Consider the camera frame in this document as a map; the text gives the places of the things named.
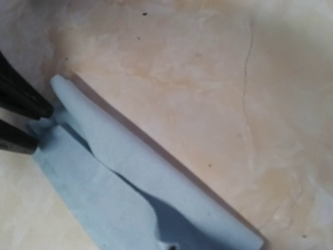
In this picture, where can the light blue cleaning cloth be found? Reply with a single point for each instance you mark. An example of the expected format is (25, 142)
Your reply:
(123, 193)

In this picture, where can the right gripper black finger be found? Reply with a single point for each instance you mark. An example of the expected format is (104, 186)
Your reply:
(18, 96)
(17, 141)

